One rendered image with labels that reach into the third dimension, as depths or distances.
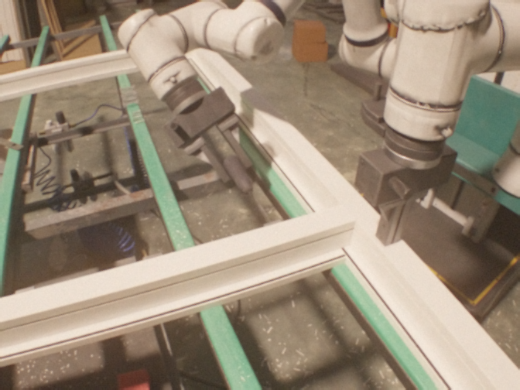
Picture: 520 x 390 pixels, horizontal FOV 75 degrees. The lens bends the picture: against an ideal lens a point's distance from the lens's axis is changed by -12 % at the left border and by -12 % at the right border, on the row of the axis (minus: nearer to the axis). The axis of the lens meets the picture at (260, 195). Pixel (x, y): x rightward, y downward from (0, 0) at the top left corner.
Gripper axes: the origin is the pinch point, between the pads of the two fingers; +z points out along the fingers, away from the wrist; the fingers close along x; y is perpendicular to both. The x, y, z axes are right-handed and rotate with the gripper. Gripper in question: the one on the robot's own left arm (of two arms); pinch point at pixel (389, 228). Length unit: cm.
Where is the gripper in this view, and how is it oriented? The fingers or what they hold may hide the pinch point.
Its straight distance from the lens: 57.8
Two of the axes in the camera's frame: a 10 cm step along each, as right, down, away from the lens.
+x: 9.2, -2.4, 3.0
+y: 3.8, 5.8, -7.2
